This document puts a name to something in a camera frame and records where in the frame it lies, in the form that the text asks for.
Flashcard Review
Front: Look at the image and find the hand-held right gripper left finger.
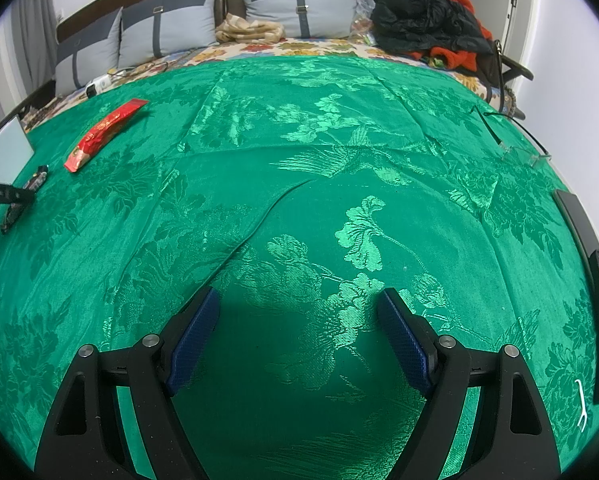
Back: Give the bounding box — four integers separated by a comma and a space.
34, 287, 221, 480

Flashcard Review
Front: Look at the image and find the green patterned blanket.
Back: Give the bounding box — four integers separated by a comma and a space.
0, 55, 599, 480

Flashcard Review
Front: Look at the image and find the black jacket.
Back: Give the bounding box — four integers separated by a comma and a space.
372, 0, 495, 56

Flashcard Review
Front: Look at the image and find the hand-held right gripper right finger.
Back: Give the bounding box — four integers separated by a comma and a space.
377, 287, 563, 480

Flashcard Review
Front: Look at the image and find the white power strip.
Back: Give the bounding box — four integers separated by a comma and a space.
84, 74, 112, 97

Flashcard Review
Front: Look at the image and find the beige folded cloth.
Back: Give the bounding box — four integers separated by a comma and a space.
215, 14, 286, 45

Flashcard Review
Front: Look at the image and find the clear plastic bag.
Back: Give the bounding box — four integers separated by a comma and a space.
349, 0, 377, 43

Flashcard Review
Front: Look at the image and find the white door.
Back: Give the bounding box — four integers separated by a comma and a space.
459, 0, 525, 56

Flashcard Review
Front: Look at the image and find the black cable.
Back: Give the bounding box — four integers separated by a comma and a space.
472, 104, 553, 167

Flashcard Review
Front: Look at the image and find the black long biscuit packet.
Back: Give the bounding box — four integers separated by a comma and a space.
0, 165, 50, 236

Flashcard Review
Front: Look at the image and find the red snack packet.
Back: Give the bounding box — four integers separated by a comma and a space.
63, 98, 150, 175

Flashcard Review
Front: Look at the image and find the white floss pick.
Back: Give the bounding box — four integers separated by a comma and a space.
574, 379, 590, 431

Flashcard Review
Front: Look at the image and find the white cardboard box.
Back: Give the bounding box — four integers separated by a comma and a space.
0, 114, 35, 186

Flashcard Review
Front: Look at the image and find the black chair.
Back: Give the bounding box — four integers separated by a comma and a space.
489, 40, 535, 121

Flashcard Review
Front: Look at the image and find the red orange garment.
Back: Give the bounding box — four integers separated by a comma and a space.
419, 0, 495, 71

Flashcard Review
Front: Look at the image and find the grey curtain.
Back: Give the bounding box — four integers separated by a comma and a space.
0, 0, 60, 111

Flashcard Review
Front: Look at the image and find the floral bedsheet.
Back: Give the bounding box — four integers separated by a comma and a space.
24, 35, 525, 121

